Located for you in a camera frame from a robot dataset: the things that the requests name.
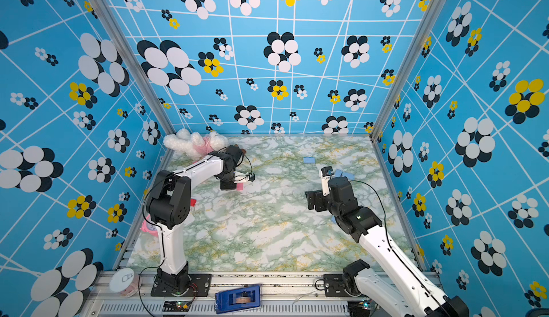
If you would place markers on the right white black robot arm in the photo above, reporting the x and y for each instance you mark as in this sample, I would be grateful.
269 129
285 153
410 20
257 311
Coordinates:
408 292

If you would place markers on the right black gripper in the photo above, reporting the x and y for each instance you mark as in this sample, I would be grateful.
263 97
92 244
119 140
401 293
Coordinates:
318 195

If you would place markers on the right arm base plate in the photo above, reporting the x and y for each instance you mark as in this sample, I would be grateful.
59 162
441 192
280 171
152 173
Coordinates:
340 286

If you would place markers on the light blue block right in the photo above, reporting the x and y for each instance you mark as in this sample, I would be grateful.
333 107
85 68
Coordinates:
340 173

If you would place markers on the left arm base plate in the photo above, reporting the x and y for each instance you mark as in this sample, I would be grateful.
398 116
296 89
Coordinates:
187 285

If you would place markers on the pink alarm clock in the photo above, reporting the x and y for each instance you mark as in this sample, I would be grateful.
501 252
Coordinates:
149 227

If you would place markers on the left circuit board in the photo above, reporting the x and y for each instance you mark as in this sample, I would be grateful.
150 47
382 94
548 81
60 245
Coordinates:
176 306

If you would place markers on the right circuit board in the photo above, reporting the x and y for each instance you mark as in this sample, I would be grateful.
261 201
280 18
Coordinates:
362 306

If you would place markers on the aluminium front rail frame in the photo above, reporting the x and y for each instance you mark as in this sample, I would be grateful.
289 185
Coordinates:
281 295

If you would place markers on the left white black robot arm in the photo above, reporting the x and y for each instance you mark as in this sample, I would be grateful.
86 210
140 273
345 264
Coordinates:
168 205

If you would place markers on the white pink plush toy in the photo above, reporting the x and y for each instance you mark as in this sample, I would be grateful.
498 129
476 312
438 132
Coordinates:
195 145

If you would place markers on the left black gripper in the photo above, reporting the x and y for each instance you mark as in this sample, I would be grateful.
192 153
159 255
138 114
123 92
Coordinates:
229 187

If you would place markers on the circuit board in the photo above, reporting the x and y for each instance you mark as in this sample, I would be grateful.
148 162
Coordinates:
362 306
176 306

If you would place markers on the blue box device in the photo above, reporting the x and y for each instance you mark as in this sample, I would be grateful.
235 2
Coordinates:
238 299

